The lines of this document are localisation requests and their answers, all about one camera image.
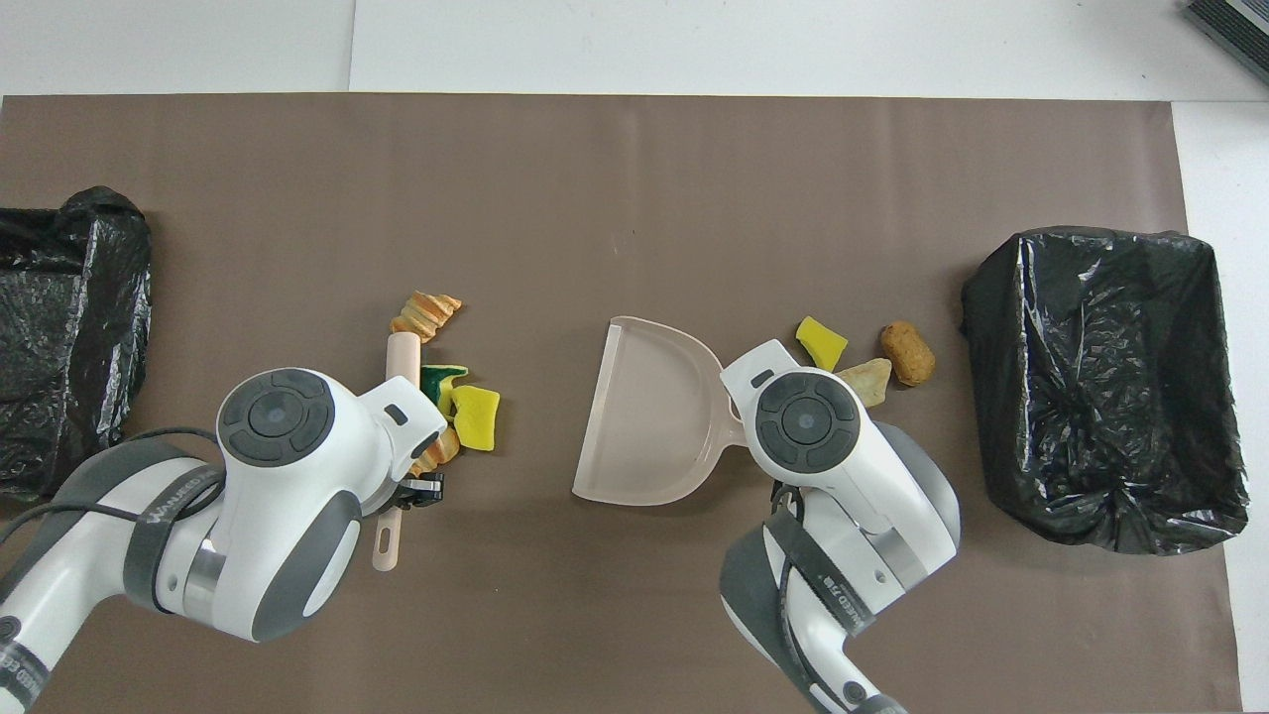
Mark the orange striped bread toy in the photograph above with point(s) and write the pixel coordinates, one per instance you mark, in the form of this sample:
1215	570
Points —
426	315
443	448

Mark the yellow green sponge piece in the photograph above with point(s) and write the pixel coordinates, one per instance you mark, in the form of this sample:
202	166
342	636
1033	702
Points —
476	418

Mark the yellow green notched sponge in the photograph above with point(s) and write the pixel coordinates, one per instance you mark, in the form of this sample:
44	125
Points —
441	379

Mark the beige hand brush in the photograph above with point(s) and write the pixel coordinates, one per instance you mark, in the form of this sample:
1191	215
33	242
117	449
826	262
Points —
403	357

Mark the pale pink plastic dustpan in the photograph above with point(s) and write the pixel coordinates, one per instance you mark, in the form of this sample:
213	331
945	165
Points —
644	416

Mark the plain yellow sponge piece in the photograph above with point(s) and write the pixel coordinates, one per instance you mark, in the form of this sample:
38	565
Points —
821	342

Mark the beige rock-like chunk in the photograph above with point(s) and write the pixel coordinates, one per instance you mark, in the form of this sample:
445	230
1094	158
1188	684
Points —
872	377

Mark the brown croquette toy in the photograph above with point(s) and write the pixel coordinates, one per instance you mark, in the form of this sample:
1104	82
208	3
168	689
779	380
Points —
907	353

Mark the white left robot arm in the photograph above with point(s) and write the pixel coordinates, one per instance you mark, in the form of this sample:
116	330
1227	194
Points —
288	516

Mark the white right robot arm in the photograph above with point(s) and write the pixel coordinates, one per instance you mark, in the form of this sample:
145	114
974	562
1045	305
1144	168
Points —
813	426

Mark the black bag-lined bin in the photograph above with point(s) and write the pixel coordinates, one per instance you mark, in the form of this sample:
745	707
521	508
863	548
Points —
1100	387
59	327

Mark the brown paper table mat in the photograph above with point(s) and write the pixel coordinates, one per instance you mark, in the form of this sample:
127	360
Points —
595	149

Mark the dark grey ribbed device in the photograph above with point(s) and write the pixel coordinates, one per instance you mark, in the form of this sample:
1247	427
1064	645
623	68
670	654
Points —
1234	30

